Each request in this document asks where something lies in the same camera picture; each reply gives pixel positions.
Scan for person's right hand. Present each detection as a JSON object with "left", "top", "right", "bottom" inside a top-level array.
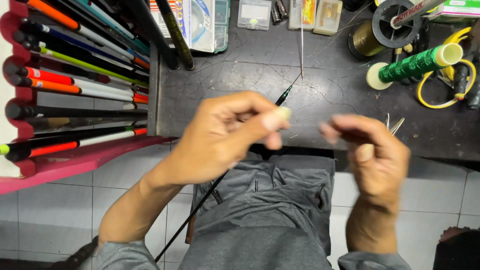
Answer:
[{"left": 319, "top": 114, "right": 412, "bottom": 211}]

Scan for person's left hand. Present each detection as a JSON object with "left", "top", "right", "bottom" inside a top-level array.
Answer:
[{"left": 165, "top": 91, "right": 293, "bottom": 187}]

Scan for thin black fishing rod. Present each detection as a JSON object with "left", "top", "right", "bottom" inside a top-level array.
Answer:
[{"left": 154, "top": 72, "right": 304, "bottom": 263}]

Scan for small silver thread snips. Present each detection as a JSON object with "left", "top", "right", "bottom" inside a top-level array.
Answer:
[{"left": 384, "top": 113, "right": 406, "bottom": 136}]

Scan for green thread spool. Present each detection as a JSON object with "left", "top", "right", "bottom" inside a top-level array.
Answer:
[{"left": 366, "top": 43, "right": 464, "bottom": 91}]

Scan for black rod with gold print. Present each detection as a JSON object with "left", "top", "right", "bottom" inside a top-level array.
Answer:
[{"left": 154, "top": 0, "right": 196, "bottom": 71}]

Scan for dark object with red edge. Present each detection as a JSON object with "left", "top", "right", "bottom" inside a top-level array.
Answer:
[{"left": 432, "top": 226, "right": 480, "bottom": 270}]

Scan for black tool with yellow band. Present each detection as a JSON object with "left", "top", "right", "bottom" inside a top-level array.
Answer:
[{"left": 453, "top": 63, "right": 470, "bottom": 101}]

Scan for teal plastic tackle box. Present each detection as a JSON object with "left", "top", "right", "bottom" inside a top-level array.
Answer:
[{"left": 214, "top": 0, "right": 231, "bottom": 53}]

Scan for plain black rod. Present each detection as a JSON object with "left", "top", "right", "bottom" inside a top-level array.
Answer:
[{"left": 125, "top": 0, "right": 180, "bottom": 71}]

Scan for gold thread spool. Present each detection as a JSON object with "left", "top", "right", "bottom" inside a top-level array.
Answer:
[{"left": 347, "top": 20, "right": 387, "bottom": 61}]

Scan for thin metal needle rod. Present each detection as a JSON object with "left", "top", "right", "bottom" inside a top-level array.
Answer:
[{"left": 299, "top": 0, "right": 305, "bottom": 81}]

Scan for small clear plastic box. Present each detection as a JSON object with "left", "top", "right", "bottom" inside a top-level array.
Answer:
[{"left": 237, "top": 0, "right": 272, "bottom": 31}]

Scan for empty black spool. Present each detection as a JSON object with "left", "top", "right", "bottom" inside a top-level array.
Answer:
[{"left": 371, "top": 0, "right": 422, "bottom": 49}]

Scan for small metal tubes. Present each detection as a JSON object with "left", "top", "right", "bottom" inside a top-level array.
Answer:
[{"left": 270, "top": 0, "right": 290, "bottom": 26}]

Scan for red rack of fishing rods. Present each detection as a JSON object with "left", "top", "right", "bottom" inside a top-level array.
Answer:
[{"left": 0, "top": 0, "right": 177, "bottom": 196}]

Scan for clear box with yellow label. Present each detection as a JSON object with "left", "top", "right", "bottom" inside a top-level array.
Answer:
[{"left": 288, "top": 0, "right": 318, "bottom": 31}]

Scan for clear box with tan parts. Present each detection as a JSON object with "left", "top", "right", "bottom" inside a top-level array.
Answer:
[{"left": 313, "top": 0, "right": 343, "bottom": 36}]

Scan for grey tube with red print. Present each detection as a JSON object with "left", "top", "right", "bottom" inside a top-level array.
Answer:
[{"left": 390, "top": 0, "right": 448, "bottom": 30}]

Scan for green and white carton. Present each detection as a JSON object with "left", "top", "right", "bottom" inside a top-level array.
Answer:
[{"left": 427, "top": 0, "right": 480, "bottom": 24}]

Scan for yellow handled scissors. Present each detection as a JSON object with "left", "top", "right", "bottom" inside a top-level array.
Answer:
[{"left": 415, "top": 26, "right": 477, "bottom": 110}]

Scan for clear packet with blue ring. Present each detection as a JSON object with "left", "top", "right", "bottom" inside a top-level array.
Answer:
[{"left": 149, "top": 0, "right": 216, "bottom": 53}]

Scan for black ribbed handle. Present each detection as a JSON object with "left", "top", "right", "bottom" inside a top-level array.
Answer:
[{"left": 47, "top": 235, "right": 99, "bottom": 270}]

